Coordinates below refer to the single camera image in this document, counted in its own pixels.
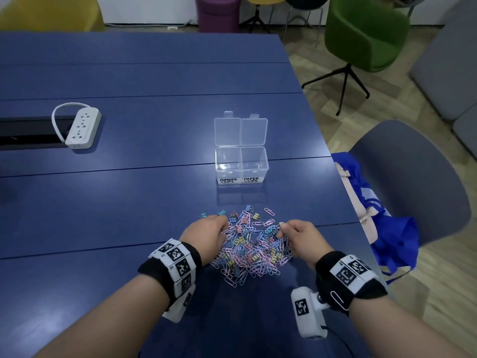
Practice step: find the large yellow chair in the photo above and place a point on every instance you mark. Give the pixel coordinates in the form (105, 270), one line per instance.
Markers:
(48, 12)

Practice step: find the clear two-compartment plastic box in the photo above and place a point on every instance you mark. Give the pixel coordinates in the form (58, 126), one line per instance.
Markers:
(228, 160)

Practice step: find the purple stool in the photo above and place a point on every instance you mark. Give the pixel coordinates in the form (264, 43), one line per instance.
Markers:
(218, 14)

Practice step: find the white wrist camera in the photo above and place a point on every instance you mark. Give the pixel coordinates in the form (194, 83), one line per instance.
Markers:
(309, 320)
(179, 309)

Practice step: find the green chair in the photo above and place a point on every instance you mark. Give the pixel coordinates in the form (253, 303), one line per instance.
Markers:
(365, 37)

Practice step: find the dark chair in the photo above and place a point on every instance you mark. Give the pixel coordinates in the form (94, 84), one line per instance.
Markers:
(307, 1)

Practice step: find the pile of paper clips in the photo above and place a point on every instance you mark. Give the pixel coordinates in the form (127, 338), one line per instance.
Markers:
(253, 257)

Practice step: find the grey sofa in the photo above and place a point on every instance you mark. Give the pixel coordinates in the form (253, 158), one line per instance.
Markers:
(447, 70)

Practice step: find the black marker wristband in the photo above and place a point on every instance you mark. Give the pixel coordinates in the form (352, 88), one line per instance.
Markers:
(160, 270)
(328, 272)

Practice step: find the person's right hand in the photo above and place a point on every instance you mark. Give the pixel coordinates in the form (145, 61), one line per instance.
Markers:
(305, 242)

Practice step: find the person's left forearm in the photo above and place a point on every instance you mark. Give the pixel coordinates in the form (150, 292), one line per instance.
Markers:
(111, 324)

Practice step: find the blue bag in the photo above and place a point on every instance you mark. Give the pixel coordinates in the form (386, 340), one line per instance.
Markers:
(395, 242)

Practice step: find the person's right forearm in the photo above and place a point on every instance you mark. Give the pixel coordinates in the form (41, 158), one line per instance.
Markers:
(391, 331)

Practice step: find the person's left hand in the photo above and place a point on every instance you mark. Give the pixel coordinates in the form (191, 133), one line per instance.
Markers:
(205, 234)

